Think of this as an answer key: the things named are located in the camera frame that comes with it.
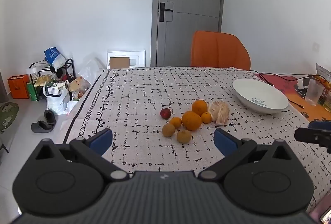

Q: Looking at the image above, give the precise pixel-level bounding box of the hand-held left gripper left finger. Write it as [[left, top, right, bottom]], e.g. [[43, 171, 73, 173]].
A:
[[34, 128, 130, 183]]

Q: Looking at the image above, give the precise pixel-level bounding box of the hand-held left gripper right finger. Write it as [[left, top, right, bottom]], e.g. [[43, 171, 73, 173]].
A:
[[198, 128, 298, 182]]

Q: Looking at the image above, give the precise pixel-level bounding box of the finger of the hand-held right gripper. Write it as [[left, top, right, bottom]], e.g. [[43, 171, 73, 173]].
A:
[[294, 128, 331, 153], [308, 121, 331, 130]]

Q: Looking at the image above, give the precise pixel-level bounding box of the large orange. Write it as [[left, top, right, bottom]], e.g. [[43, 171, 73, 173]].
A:
[[192, 100, 208, 116], [182, 111, 202, 131]]

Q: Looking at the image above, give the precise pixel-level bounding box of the brown round fruit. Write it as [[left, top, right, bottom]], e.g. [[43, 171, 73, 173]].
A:
[[162, 123, 176, 137], [176, 130, 192, 144]]

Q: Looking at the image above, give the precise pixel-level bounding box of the white bowl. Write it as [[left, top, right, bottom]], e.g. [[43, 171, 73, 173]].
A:
[[232, 78, 289, 115]]

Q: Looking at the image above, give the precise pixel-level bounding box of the yellow liquid bottle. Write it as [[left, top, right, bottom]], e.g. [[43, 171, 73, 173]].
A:
[[323, 89, 331, 112]]

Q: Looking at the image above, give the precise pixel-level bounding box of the peeled pomelo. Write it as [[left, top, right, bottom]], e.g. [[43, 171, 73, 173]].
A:
[[207, 100, 230, 126]]

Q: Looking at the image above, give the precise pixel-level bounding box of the clear plastic cup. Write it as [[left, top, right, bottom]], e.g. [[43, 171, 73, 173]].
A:
[[305, 78, 325, 106]]

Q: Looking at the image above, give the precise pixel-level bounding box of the printed snack packet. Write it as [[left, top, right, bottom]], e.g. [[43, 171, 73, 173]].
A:
[[315, 63, 331, 85]]

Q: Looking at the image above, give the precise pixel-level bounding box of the white plastic bag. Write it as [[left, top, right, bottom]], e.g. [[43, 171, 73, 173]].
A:
[[43, 80, 71, 115]]

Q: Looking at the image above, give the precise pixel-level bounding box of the grey slipper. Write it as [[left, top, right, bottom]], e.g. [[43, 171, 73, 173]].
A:
[[44, 110, 56, 125], [31, 121, 53, 133]]

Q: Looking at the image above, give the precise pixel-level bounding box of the plastic bag with food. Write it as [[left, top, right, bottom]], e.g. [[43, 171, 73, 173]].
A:
[[68, 76, 91, 100]]

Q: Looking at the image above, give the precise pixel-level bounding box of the red orange printed mat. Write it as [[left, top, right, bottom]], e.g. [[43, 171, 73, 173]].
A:
[[255, 72, 331, 122]]

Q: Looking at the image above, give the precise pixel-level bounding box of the black white printed tablecloth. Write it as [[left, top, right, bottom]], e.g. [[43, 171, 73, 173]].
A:
[[55, 67, 331, 214]]

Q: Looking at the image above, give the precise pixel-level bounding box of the clear plastic bag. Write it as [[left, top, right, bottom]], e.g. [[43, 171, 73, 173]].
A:
[[78, 58, 105, 85]]

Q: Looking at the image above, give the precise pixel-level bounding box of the black shoe rack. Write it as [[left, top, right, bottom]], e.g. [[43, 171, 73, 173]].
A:
[[28, 58, 77, 100]]

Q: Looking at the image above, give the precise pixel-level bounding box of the brown cardboard piece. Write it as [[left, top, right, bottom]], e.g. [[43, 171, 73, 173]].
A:
[[109, 57, 130, 69]]

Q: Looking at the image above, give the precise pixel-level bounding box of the green box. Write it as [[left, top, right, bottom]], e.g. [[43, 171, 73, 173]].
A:
[[26, 82, 39, 101]]

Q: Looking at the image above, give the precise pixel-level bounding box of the orange chair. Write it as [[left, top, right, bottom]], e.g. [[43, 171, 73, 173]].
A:
[[191, 31, 251, 71]]

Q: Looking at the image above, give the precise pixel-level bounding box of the white foam board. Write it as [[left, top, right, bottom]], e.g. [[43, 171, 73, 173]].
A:
[[106, 50, 146, 69]]

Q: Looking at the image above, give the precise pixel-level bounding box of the blue white bag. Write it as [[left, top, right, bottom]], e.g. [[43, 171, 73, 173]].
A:
[[44, 47, 68, 69]]

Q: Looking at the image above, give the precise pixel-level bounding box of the green floor mat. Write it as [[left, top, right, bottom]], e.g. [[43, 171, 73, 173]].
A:
[[0, 102, 19, 134]]

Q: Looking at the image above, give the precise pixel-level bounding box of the orange paper bag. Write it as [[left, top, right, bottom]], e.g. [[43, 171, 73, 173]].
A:
[[7, 74, 30, 99]]

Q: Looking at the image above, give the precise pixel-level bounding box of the black cable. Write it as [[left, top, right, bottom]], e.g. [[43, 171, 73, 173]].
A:
[[249, 71, 314, 83]]

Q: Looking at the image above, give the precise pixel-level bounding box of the black door handle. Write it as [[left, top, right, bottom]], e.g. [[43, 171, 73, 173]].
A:
[[159, 2, 174, 23]]

